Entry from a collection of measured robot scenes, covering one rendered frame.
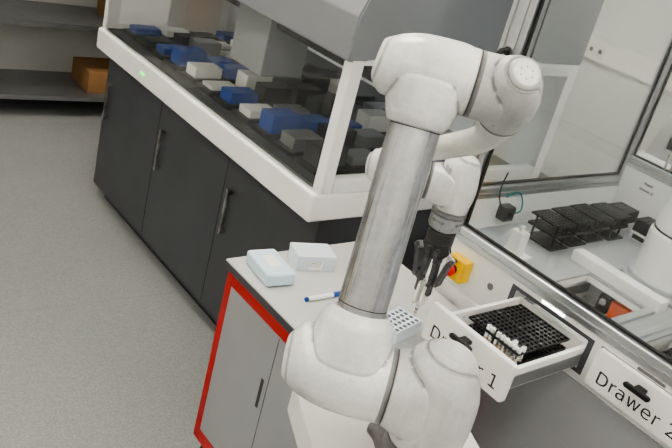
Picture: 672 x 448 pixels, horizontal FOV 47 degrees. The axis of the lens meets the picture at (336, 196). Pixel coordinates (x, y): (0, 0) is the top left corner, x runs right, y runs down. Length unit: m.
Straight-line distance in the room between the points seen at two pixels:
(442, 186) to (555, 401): 0.71
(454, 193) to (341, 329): 0.63
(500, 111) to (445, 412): 0.57
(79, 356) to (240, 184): 0.89
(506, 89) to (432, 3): 1.14
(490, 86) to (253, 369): 1.22
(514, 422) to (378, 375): 0.97
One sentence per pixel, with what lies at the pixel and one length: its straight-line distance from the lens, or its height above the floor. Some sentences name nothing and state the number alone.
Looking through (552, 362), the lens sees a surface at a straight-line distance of 2.13.
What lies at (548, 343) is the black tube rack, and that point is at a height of 0.90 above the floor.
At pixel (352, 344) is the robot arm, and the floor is 1.09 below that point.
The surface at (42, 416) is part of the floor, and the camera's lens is 2.89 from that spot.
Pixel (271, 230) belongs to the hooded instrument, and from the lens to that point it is 2.89.
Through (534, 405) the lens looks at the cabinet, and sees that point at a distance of 2.37.
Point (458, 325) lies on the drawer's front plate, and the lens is 2.03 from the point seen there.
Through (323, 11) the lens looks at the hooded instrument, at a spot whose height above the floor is 1.47.
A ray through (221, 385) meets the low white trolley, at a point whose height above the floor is 0.36.
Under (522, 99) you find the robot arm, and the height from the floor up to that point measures 1.59.
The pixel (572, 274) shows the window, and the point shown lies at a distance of 2.22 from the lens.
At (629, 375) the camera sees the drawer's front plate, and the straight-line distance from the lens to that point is 2.15.
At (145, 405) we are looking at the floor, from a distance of 2.96.
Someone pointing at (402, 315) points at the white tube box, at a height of 0.79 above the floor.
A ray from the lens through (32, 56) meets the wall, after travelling 5.72.
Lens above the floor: 1.90
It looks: 22 degrees down
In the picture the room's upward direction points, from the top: 15 degrees clockwise
